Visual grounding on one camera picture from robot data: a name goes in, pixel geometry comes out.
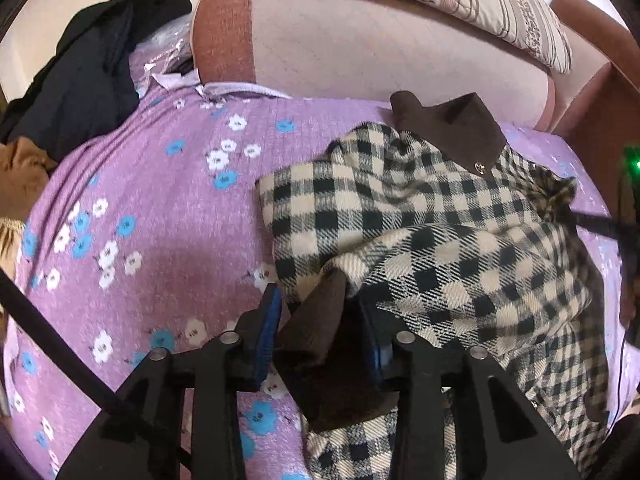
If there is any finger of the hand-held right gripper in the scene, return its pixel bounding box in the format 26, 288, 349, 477
570, 209, 626, 242

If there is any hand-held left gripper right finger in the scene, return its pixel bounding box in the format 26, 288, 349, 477
356, 294, 582, 480

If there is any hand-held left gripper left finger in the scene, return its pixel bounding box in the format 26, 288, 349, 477
57, 282, 286, 480

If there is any black and cream checked coat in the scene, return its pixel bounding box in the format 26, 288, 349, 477
255, 91, 615, 480

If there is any purple floral bedsheet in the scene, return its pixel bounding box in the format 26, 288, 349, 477
4, 52, 626, 480

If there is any tan fringed cloth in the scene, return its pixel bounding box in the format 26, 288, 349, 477
0, 217, 27, 267

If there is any brown garment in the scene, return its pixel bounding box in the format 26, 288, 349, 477
0, 136, 60, 221

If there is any clear plastic bag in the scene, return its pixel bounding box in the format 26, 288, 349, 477
144, 14, 202, 82

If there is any black garment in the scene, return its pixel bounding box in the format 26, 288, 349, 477
0, 0, 194, 162

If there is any brown wooden bed frame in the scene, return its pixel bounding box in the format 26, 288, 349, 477
534, 0, 640, 171

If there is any black cable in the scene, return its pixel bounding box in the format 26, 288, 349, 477
0, 267, 132, 413

